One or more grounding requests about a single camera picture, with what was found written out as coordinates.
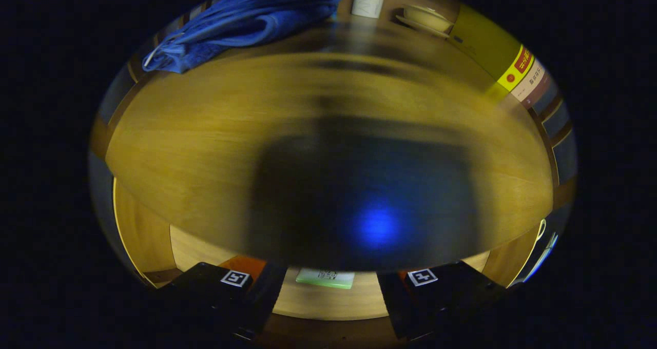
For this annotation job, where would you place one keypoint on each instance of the brown book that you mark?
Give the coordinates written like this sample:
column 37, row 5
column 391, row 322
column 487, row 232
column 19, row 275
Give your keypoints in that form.
column 541, row 92

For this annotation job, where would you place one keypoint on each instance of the yellow book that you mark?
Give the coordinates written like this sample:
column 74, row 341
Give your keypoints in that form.
column 482, row 41

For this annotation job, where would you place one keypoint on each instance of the wooden countertop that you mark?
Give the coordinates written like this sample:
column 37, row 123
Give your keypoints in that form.
column 195, row 143

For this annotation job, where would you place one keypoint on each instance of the wooden cabinet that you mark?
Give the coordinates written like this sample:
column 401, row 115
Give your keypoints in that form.
column 563, row 194

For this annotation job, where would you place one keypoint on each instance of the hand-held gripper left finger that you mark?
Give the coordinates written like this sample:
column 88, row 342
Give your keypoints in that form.
column 264, row 292

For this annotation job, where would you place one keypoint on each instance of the beige lidded teacup with saucer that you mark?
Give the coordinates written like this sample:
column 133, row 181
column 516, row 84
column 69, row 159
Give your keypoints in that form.
column 428, row 18

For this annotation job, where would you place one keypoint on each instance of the blue folded towel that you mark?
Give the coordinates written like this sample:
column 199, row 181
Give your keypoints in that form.
column 246, row 20

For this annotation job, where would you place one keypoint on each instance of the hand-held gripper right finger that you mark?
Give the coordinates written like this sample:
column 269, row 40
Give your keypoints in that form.
column 398, row 303

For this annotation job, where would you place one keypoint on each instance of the orange and beige book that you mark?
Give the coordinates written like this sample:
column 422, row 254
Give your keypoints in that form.
column 531, row 79

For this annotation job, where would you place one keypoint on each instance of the white and green tube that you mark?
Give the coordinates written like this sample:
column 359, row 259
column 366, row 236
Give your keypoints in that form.
column 323, row 279

